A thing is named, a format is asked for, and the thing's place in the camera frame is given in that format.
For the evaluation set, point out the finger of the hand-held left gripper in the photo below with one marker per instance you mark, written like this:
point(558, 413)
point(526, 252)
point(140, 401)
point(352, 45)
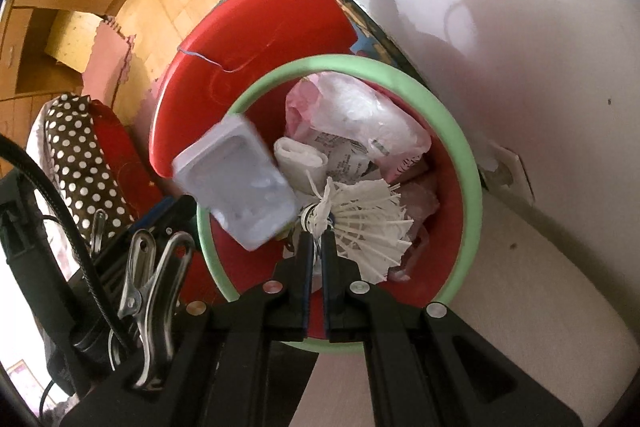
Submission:
point(150, 222)

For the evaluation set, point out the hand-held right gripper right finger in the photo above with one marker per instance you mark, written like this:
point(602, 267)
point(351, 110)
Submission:
point(334, 292)

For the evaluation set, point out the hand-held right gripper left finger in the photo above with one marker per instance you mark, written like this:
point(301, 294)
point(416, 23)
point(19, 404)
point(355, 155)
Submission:
point(302, 287)

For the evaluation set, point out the white feather shuttlecock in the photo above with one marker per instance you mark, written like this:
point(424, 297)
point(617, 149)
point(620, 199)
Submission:
point(365, 217)

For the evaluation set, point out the white plastic tray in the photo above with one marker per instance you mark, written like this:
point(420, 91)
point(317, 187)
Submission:
point(235, 177)

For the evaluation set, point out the white printed plastic wrapper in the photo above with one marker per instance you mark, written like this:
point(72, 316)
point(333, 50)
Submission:
point(345, 157)

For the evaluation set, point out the pink sanitary pad pack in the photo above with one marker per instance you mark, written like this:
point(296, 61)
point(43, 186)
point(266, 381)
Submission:
point(300, 102)

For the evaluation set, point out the white translucent plastic bag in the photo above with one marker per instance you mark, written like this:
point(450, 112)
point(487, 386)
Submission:
point(360, 107)

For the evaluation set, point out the red bin with green rim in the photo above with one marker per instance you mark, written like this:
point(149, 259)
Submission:
point(450, 132)

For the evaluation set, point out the metal spring clip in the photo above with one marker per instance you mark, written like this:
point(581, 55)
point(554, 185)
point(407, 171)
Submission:
point(98, 229)
point(150, 307)

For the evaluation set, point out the red cloth cushion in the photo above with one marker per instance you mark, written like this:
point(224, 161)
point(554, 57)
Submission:
point(122, 157)

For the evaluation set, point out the brown polka dot cloth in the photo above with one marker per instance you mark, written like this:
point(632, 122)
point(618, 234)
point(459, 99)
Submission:
point(75, 157)

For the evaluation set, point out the white folded plastic wrapper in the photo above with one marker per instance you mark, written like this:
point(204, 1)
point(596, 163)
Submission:
point(300, 159)

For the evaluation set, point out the pink foam floor mat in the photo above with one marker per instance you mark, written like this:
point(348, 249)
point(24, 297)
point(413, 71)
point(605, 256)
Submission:
point(110, 62)

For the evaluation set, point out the yellow foam floor mat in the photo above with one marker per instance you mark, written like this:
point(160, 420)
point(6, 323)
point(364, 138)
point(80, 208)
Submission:
point(70, 39)

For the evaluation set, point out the red plastic lid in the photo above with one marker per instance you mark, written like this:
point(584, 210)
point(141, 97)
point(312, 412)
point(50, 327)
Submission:
point(250, 32)

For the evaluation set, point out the white wall socket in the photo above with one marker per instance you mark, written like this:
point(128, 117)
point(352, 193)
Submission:
point(510, 167)

